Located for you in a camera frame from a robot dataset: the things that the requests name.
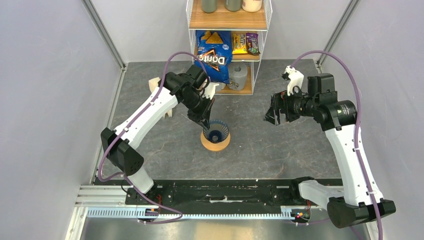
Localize blue Doritos chip bag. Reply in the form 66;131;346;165
195;30;233;84

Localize yellow M&M candy bag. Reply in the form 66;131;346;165
232;32;248;55

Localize green bottle middle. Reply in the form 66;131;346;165
224;0;242;12

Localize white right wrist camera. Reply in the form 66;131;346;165
282;65;305;96

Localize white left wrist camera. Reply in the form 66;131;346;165
200;81;222;100

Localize glass carafe with wooden band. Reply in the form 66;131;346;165
208;151;223;160

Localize wooden ring dripper stand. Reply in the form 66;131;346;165
200;132;231;152

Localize grey toilet paper roll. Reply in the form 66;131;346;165
227;62;248;91

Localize green bottle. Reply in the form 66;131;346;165
224;0;242;12
201;0;218;14

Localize brown M&M candy bag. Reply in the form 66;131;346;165
246;32;261;56

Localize white jar on bottom shelf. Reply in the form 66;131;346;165
214;82;226;92

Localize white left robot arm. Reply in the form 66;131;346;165
100;64;218;205

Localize cream paper coffee filters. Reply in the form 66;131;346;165
148;77;173;119

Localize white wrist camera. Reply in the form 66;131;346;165
282;65;305;96
200;81;222;100

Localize blue plastic coffee dripper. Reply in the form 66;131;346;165
202;119;230;144

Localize green bottle left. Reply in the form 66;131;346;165
201;0;218;14

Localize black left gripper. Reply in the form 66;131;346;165
181;92;215;131

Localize white wire shelf rack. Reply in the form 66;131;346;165
186;0;273;95

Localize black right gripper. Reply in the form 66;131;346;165
262;85;319;125

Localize cream lotion bottle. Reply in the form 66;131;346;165
241;0;263;13

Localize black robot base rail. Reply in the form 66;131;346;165
124;179;322;222

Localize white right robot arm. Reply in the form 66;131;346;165
264;72;396;229

